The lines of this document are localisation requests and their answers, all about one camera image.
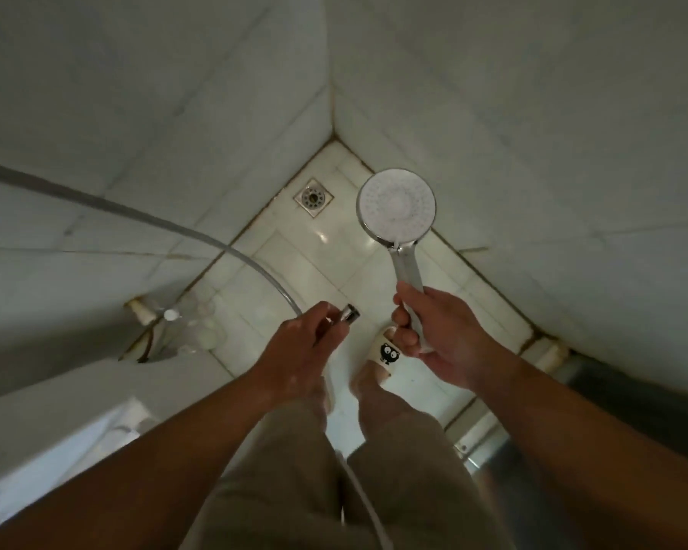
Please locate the person's left forearm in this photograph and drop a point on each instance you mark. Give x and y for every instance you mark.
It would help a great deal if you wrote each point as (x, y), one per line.
(149, 475)

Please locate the person's left hand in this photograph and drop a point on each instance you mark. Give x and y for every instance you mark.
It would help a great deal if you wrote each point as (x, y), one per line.
(298, 355)

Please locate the person's right hand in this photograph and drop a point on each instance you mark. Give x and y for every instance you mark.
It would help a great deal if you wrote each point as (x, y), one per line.
(453, 337)

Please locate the metal floor drain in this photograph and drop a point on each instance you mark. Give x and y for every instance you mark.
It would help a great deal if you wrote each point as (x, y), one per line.
(313, 197)

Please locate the white toilet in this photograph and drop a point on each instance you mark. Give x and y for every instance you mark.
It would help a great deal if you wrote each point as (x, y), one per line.
(46, 452)

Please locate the person's right leg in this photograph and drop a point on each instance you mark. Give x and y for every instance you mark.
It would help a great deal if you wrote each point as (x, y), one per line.
(378, 406)

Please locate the white angle valve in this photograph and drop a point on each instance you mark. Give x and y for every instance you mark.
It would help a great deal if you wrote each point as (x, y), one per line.
(146, 310)

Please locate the chrome shower head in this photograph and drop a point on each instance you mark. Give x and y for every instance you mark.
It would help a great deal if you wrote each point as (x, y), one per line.
(395, 206)

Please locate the person's right forearm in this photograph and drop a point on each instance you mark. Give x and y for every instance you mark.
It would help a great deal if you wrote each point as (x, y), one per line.
(596, 463)

